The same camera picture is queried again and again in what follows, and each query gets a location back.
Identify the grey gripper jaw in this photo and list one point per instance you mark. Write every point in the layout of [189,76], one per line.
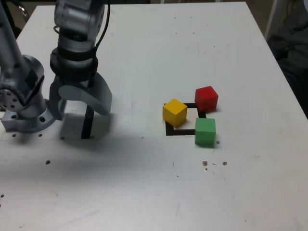
[101,96]
[53,101]

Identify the yellow cube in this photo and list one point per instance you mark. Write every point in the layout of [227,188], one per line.
[174,111]

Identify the red cube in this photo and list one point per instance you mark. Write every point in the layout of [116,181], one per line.
[205,98]

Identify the green cube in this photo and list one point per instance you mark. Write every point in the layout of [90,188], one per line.
[204,131]

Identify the black tape square outline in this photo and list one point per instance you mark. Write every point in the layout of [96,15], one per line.
[180,132]

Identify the black tape strip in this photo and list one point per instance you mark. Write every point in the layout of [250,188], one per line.
[86,127]

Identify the person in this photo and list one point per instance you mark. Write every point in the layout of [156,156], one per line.
[296,53]

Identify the chrome metal tube frame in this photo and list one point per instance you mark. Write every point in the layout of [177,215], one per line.
[26,14]

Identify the white furniture post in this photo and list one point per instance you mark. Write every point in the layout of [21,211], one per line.
[273,16]

